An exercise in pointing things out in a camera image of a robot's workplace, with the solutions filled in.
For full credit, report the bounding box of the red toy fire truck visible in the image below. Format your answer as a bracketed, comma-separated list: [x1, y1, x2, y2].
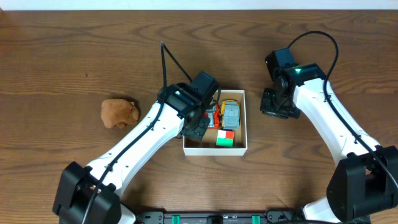
[205, 104, 220, 129]

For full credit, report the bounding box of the white cardboard box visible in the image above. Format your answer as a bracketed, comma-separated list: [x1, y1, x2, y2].
[183, 90, 248, 156]

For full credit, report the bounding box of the colourful puzzle cube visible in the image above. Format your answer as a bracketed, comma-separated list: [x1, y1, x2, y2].
[216, 129, 234, 147]

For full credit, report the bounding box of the yellow grey toy car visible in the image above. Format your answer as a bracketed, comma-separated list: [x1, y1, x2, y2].
[220, 100, 240, 130]

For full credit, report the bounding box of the brown plush toy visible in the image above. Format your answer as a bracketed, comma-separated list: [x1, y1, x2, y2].
[101, 99, 139, 129]

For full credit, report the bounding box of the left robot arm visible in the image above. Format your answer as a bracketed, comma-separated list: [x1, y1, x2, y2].
[52, 83, 219, 224]

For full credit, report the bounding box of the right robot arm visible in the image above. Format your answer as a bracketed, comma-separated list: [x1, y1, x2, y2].
[261, 62, 397, 223]

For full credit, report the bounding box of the left black cable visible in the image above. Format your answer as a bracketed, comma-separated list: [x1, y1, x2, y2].
[81, 41, 193, 224]

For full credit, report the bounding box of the black mounting rail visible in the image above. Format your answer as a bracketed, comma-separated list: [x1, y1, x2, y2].
[136, 209, 321, 224]

